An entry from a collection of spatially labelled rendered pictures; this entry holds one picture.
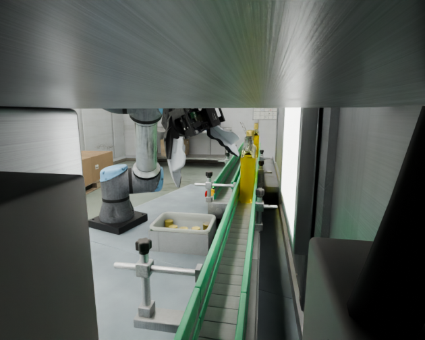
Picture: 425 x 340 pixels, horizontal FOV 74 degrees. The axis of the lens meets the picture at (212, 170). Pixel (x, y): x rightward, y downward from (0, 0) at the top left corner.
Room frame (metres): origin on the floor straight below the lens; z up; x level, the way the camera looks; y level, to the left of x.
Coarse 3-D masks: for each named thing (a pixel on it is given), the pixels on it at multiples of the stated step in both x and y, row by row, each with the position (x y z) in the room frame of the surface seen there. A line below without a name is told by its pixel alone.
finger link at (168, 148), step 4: (168, 124) 0.53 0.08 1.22; (172, 124) 0.54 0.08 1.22; (168, 128) 0.53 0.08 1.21; (172, 128) 0.53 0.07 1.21; (168, 132) 0.52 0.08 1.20; (172, 132) 0.53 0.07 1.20; (176, 132) 0.53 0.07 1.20; (164, 136) 0.53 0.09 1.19; (168, 136) 0.52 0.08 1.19; (172, 136) 0.52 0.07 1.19; (176, 136) 0.53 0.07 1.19; (164, 140) 0.53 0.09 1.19; (168, 140) 0.52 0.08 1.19; (172, 140) 0.52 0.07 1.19; (164, 144) 0.53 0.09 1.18; (168, 144) 0.52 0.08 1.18; (172, 144) 0.52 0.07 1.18; (168, 148) 0.52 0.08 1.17; (168, 152) 0.52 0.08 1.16; (168, 156) 0.52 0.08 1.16
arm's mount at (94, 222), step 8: (136, 216) 1.21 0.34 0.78; (144, 216) 1.22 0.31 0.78; (88, 224) 1.16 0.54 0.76; (96, 224) 1.13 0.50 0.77; (104, 224) 1.12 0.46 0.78; (112, 224) 1.12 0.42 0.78; (120, 224) 1.12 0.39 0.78; (128, 224) 1.13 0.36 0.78; (136, 224) 1.17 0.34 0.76; (112, 232) 1.09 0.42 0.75; (120, 232) 1.09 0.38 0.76
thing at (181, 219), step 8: (160, 216) 1.05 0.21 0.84; (168, 216) 1.09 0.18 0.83; (176, 216) 1.09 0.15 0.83; (184, 216) 1.08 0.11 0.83; (192, 216) 1.08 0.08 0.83; (200, 216) 1.07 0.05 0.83; (208, 216) 1.07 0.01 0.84; (152, 224) 0.97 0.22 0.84; (160, 224) 1.03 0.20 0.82; (176, 224) 1.09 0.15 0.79; (184, 224) 1.08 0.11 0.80; (192, 224) 1.07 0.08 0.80; (200, 224) 1.07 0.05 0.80; (184, 232) 0.93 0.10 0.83; (192, 232) 0.91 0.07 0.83; (200, 232) 0.91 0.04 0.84
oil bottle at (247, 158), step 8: (248, 152) 1.10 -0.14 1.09; (248, 160) 1.10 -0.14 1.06; (248, 168) 1.10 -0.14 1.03; (240, 176) 1.11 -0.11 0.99; (248, 176) 1.10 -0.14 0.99; (240, 184) 1.11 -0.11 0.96; (248, 184) 1.10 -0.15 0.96; (240, 192) 1.11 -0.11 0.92; (248, 192) 1.10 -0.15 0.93; (240, 200) 1.11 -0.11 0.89; (248, 200) 1.10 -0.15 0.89
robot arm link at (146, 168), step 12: (132, 120) 1.00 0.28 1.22; (144, 120) 0.98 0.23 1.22; (156, 120) 1.00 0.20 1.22; (144, 132) 1.03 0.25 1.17; (156, 132) 1.07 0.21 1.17; (144, 144) 1.06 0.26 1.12; (156, 144) 1.10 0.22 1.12; (144, 156) 1.10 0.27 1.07; (156, 156) 1.14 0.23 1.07; (132, 168) 1.21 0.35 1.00; (144, 168) 1.13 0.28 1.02; (156, 168) 1.18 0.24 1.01; (132, 180) 1.16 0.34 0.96; (144, 180) 1.15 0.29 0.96; (156, 180) 1.18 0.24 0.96; (144, 192) 1.20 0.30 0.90
